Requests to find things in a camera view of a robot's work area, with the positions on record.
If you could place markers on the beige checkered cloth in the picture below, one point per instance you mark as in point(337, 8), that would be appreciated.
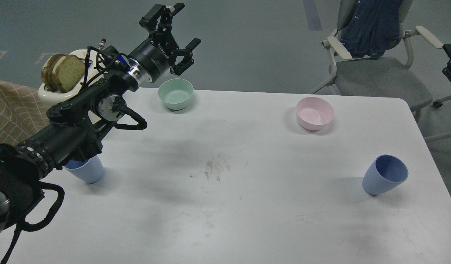
point(22, 113)

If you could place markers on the pink bowl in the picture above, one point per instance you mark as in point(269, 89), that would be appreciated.
point(313, 113)

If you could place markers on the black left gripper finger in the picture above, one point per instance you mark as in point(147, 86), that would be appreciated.
point(182, 59)
point(159, 18)

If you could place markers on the blue cup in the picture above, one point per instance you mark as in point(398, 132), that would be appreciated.
point(384, 174)
point(90, 171)

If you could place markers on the toast slice front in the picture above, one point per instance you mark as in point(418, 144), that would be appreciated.
point(67, 72)

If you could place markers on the toast slice back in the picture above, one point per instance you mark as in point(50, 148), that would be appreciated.
point(46, 72)

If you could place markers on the green bowl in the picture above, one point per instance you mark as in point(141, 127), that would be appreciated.
point(176, 94)

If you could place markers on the blue denim jacket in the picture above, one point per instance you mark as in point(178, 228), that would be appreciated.
point(369, 27)

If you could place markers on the cream toaster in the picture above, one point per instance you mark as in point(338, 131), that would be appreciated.
point(50, 98)

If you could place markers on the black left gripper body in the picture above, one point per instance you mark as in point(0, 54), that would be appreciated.
point(154, 54)

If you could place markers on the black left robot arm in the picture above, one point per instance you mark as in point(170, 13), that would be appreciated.
point(78, 125)

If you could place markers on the grey office chair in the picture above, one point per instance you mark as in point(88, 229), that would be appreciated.
point(387, 76)

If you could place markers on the toast slice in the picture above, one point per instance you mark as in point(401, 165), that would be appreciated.
point(46, 72)
point(67, 72)

